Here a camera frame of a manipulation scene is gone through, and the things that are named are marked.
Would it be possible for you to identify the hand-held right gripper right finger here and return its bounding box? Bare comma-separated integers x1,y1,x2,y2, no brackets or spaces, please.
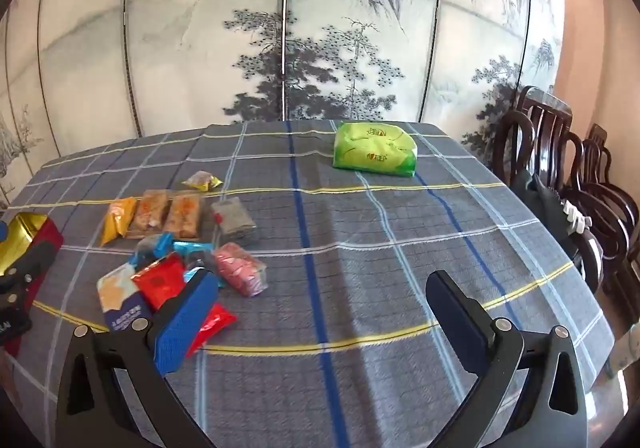
425,270,588,448

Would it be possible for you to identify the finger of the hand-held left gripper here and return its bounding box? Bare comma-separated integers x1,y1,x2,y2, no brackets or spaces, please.
0,240,57,310

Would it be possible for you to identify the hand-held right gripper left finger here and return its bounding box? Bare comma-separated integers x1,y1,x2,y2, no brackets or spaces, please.
55,267,221,448

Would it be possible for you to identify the red snack packet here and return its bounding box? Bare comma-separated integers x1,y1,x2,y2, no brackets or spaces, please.
187,303,238,359
132,252,188,311

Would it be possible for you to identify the gold and red tin box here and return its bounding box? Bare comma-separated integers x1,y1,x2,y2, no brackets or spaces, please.
0,213,65,356

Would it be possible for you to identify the white and blue snack packet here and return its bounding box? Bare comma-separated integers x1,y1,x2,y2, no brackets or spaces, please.
96,262,153,329

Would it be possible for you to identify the blue-edged clear snack packet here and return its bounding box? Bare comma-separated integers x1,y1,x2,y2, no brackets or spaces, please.
129,233,173,266
172,240,218,286

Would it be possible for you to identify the pink snack packet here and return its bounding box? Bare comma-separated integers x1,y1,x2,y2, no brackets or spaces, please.
212,242,268,298

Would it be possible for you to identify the dark clear snack packet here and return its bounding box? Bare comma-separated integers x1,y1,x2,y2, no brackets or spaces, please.
210,197,258,245

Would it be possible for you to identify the orange snack packet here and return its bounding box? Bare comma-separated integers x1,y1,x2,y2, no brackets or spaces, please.
100,197,137,246

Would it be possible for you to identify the small yellow snack packet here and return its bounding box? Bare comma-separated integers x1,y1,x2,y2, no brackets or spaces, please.
181,170,223,191

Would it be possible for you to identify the black bag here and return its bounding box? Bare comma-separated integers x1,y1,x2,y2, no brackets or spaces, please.
510,168,576,249

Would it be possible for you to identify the small white object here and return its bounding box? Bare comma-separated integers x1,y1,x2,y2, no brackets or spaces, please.
562,200,593,234

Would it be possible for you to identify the green tissue pack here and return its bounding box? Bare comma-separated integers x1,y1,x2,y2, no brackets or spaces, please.
332,120,418,179

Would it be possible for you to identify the dark wooden chair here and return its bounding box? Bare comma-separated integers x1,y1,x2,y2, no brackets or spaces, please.
565,124,640,289
492,85,601,279

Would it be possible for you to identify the painted folding screen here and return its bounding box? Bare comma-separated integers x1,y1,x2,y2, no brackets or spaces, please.
0,0,566,209

